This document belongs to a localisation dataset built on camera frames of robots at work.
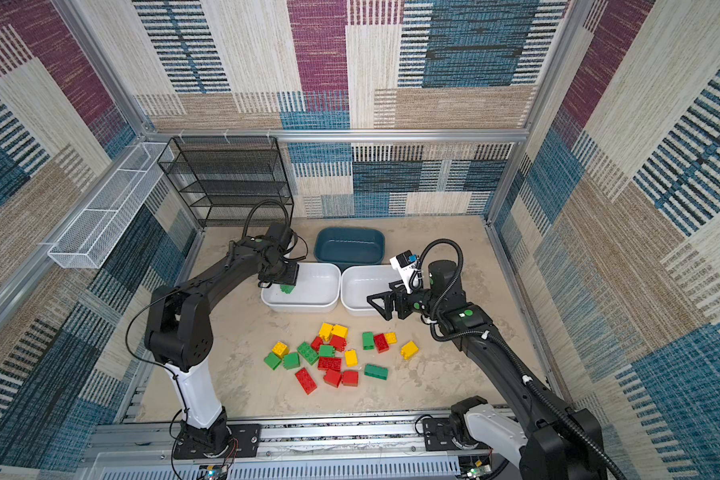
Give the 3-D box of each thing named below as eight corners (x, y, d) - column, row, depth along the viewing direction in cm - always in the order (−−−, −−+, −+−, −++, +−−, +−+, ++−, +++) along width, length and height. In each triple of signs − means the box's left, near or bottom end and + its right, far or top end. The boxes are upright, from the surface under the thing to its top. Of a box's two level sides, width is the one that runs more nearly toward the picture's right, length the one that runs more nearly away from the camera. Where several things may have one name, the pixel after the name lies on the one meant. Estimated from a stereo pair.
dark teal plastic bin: (314, 278, 107) (311, 265, 102) (318, 240, 118) (316, 227, 113) (384, 277, 107) (385, 265, 101) (382, 240, 118) (383, 227, 112)
